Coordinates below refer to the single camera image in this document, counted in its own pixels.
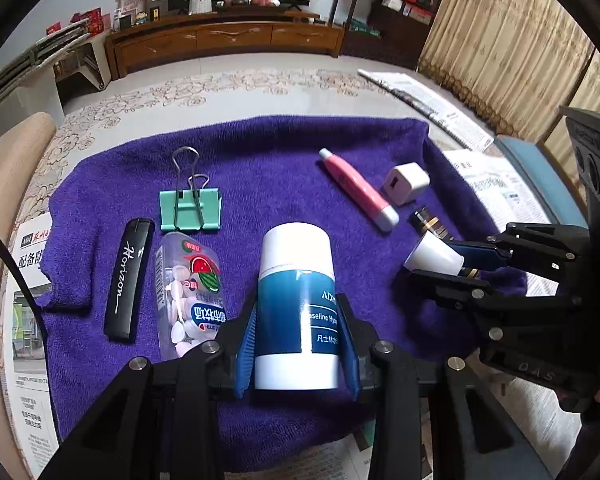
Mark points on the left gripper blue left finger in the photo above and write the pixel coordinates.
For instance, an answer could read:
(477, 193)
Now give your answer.
(218, 370)

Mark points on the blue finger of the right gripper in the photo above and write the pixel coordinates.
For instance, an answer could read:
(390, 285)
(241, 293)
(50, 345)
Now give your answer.
(478, 299)
(552, 251)

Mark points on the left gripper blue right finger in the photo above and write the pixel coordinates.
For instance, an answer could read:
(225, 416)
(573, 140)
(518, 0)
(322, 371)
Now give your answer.
(379, 373)

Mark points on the clear candy bottle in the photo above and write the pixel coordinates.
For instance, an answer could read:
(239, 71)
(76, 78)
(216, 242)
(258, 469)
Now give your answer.
(189, 294)

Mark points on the blue white cream tube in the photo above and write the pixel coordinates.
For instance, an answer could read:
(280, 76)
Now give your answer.
(297, 324)

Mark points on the white tape roll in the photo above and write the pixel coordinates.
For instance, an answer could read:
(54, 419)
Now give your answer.
(434, 255)

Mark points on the black gold lighter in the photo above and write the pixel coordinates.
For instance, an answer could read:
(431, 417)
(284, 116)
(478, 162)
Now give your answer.
(423, 220)

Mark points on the pink white pen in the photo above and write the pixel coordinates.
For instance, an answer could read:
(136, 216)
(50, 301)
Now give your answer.
(360, 190)

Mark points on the white charger plug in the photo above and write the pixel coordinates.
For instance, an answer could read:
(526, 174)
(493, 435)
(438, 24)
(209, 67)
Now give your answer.
(404, 183)

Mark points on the green binder clip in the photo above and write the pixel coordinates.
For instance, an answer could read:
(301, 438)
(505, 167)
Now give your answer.
(192, 209)

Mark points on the teal chair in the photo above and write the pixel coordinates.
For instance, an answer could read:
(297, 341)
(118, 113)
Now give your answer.
(543, 180)

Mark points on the newspaper on table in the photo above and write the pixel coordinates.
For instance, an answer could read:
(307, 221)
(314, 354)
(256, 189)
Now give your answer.
(551, 431)

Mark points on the purple towel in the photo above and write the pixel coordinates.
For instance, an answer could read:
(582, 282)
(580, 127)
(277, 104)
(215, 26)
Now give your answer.
(114, 400)

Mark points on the folded newspaper far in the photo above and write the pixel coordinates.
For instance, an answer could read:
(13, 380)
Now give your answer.
(436, 108)

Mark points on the beige curtain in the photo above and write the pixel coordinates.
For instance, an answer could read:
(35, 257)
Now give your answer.
(514, 63)

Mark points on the dark wooden shelf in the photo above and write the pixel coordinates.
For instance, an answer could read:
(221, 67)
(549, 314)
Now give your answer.
(388, 31)

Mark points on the wooden tv cabinet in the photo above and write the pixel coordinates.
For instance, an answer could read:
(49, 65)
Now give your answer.
(239, 30)

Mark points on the folded table stack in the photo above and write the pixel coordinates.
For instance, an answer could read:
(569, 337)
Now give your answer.
(27, 83)

